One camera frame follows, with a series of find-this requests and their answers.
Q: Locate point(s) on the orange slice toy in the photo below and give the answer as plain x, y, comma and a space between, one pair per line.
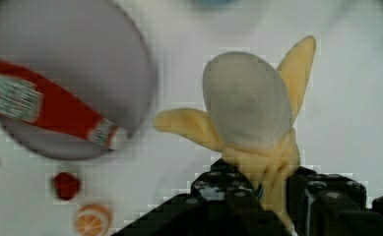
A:
92, 220

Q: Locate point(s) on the blue cup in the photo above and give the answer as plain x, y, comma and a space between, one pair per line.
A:
213, 3

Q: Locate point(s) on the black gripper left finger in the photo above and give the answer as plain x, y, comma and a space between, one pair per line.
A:
221, 202

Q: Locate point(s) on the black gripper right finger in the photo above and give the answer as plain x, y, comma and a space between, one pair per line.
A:
331, 205

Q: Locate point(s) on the red toy strawberry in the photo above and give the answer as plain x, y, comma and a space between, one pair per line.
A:
66, 186

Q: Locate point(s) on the yellow plush peeled banana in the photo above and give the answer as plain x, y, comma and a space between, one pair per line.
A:
250, 111

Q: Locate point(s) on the red plush ketchup bottle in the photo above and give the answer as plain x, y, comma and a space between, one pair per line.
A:
30, 98

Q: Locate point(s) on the grey round plate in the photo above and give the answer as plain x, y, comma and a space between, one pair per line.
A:
92, 49

